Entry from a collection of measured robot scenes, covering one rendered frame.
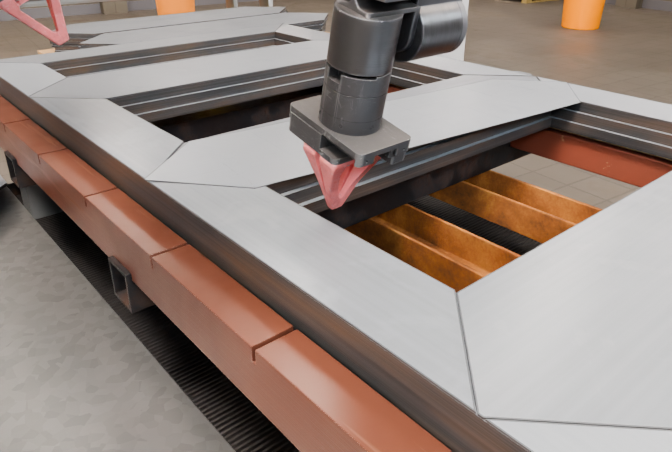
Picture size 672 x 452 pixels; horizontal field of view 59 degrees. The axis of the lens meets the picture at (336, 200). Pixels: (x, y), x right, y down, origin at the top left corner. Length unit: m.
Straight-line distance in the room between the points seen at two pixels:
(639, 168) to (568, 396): 0.64
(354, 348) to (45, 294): 0.52
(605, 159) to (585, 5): 6.32
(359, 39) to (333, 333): 0.23
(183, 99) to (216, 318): 0.62
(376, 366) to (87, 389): 0.36
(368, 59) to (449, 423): 0.28
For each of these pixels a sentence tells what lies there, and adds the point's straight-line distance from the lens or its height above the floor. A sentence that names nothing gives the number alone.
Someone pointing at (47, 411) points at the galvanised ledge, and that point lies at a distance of 0.69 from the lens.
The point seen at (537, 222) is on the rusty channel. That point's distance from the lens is 0.96.
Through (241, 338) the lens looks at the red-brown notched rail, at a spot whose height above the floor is 0.83.
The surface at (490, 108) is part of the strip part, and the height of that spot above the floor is 0.86.
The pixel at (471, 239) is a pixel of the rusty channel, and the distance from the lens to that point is 0.86.
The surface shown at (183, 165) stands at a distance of 0.72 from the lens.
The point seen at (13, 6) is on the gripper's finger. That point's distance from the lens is 0.77.
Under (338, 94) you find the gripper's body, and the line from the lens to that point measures 0.51.
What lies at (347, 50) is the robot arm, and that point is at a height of 1.03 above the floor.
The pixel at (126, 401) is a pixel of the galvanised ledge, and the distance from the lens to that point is 0.67.
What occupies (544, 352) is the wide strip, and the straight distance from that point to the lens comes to 0.43.
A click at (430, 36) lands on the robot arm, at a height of 1.03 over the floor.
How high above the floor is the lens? 1.12
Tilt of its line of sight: 25 degrees down
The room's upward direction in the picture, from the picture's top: straight up
